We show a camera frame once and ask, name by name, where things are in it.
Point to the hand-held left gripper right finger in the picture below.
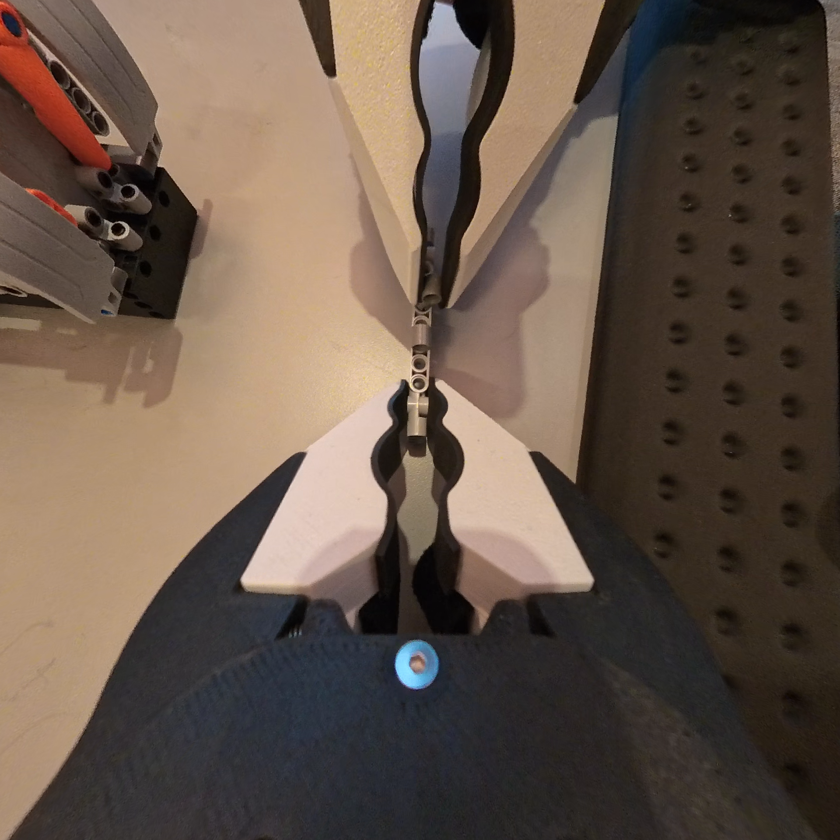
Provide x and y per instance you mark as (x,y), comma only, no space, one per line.
(518,525)

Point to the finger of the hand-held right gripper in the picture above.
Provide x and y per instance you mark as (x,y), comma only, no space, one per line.
(374,85)
(544,79)

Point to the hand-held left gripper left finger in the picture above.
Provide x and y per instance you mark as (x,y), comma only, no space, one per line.
(315,525)

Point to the grey long toy brick beam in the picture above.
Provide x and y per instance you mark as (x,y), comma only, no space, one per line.
(418,377)

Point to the dark grey toy brick connector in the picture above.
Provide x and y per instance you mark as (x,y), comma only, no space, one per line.
(421,337)
(430,287)

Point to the grey curved toy brick panel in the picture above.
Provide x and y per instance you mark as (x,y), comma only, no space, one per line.
(52,262)
(118,79)

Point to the grey orange toy brick model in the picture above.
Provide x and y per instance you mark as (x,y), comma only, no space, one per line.
(164,249)

